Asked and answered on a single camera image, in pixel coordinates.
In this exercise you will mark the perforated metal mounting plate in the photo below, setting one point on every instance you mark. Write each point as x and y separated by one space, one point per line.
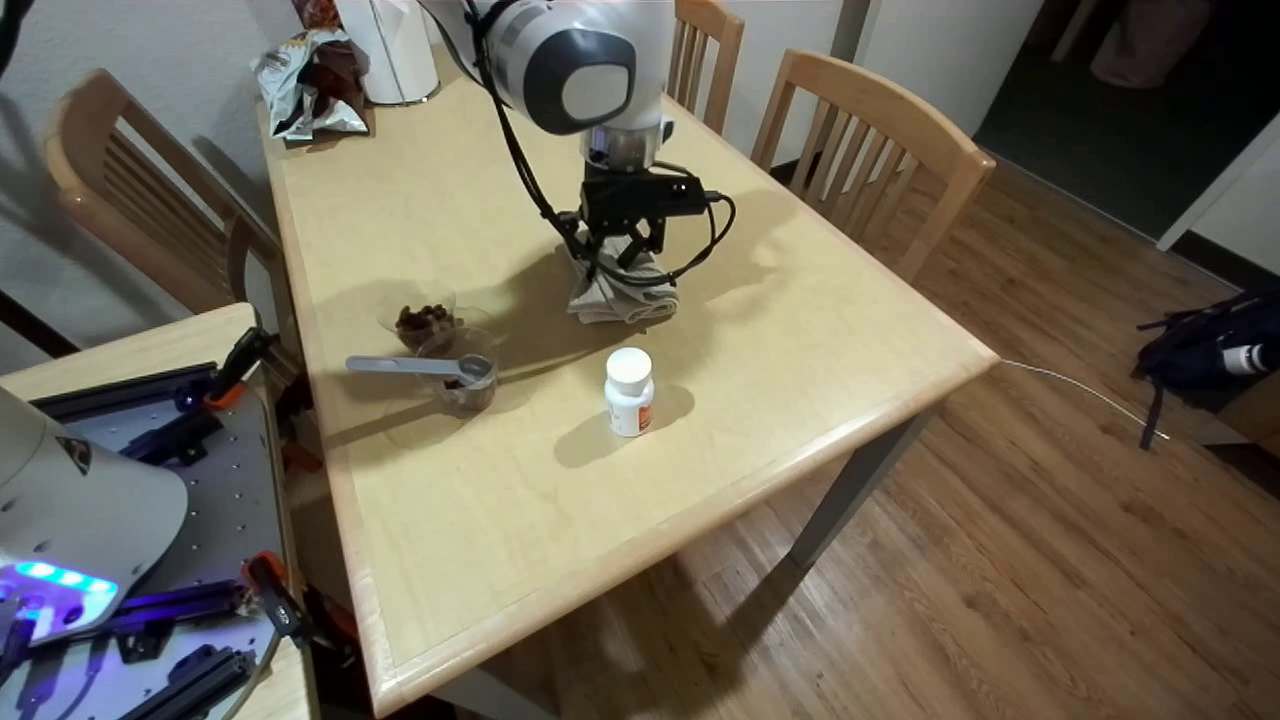
226 506

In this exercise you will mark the blue bar clamp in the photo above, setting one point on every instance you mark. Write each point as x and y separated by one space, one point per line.
175 437

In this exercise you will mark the black backpack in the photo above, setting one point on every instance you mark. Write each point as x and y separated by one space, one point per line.
1204 351

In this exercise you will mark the grey metal table leg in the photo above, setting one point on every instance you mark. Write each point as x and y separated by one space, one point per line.
826 522

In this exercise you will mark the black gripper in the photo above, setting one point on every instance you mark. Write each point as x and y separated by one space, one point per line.
610 228

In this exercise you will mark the white pill bottle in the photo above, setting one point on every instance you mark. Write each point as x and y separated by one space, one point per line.
628 404

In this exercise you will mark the crumpled silver foil bag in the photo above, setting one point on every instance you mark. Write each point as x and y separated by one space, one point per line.
314 89

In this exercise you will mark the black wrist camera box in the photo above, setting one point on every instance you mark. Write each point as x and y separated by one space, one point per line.
672 193

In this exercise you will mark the white ribbed towel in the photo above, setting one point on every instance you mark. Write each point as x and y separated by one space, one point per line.
626 301

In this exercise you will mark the black and orange clamp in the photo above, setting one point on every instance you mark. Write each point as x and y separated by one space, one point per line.
236 366
284 607

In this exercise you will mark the black metal bar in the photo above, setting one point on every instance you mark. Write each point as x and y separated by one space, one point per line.
120 393

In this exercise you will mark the wooden slat-back chair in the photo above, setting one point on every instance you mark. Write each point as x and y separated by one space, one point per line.
707 52
132 185
883 135

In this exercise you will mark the white bottle lid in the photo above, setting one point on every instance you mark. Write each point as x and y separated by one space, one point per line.
628 362

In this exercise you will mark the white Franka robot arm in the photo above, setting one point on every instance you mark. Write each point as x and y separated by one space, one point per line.
572 63

